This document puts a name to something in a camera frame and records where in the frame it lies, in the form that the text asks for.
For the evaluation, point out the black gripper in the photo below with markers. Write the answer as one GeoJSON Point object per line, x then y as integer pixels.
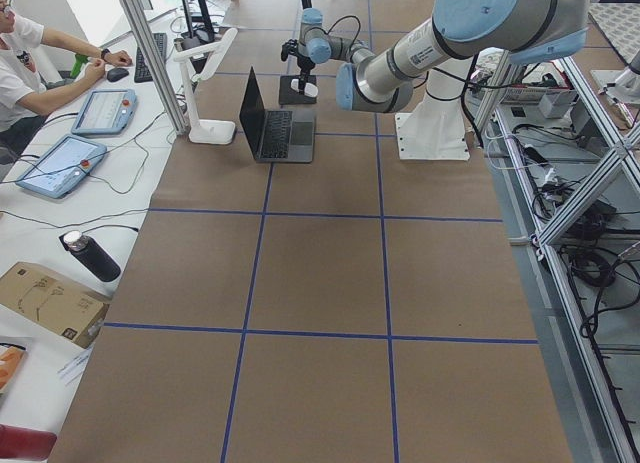
{"type": "Point", "coordinates": [303, 61]}

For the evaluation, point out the white computer mouse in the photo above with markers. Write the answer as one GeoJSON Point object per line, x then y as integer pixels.
{"type": "Point", "coordinates": [311, 90]}

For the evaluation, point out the black mouse pad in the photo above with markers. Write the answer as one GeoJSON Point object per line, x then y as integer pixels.
{"type": "Point", "coordinates": [288, 97]}

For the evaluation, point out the grey laptop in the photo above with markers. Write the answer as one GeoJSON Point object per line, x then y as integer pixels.
{"type": "Point", "coordinates": [276, 136]}

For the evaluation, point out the black desk mouse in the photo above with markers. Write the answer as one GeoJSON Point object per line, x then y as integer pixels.
{"type": "Point", "coordinates": [116, 74]}

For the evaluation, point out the blue teach pendant far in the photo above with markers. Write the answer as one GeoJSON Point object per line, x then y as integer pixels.
{"type": "Point", "coordinates": [105, 112]}

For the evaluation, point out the blue teach pendant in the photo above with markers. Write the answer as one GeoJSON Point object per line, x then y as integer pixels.
{"type": "Point", "coordinates": [63, 167]}
{"type": "Point", "coordinates": [105, 112]}

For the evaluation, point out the blue teach pendant near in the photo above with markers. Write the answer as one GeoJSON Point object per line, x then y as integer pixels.
{"type": "Point", "coordinates": [63, 167]}

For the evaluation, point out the black water bottle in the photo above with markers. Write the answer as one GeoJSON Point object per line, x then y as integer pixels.
{"type": "Point", "coordinates": [91, 255]}

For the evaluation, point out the seated person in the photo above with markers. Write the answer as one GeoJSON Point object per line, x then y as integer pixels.
{"type": "Point", "coordinates": [26, 102]}

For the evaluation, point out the cardboard box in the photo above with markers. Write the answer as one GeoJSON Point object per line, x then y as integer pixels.
{"type": "Point", "coordinates": [55, 302]}

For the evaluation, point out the orange white booklet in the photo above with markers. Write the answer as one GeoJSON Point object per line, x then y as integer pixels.
{"type": "Point", "coordinates": [12, 356]}

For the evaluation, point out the red object corner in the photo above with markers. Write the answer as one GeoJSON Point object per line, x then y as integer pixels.
{"type": "Point", "coordinates": [26, 444]}

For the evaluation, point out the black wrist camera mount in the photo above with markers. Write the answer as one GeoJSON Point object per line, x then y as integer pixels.
{"type": "Point", "coordinates": [289, 49]}

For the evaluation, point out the aluminium frame post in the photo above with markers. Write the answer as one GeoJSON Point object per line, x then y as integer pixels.
{"type": "Point", "coordinates": [135, 15]}

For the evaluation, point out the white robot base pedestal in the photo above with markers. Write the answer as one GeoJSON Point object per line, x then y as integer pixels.
{"type": "Point", "coordinates": [435, 129]}

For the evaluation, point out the aluminium frame rack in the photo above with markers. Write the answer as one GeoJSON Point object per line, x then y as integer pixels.
{"type": "Point", "coordinates": [579, 174]}

